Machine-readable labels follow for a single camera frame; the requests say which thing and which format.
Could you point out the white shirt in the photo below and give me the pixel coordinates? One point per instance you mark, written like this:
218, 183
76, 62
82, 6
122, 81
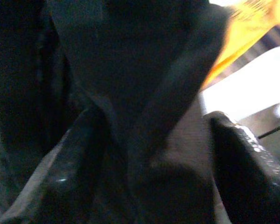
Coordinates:
247, 88

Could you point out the yellow shirt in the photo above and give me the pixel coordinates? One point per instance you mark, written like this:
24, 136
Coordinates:
247, 28

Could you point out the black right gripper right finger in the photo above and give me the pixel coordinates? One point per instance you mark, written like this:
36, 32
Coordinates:
252, 186

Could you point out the black garment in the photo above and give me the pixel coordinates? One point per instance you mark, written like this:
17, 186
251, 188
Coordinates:
130, 58

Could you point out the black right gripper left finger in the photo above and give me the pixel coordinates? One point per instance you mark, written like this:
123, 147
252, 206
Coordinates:
60, 182

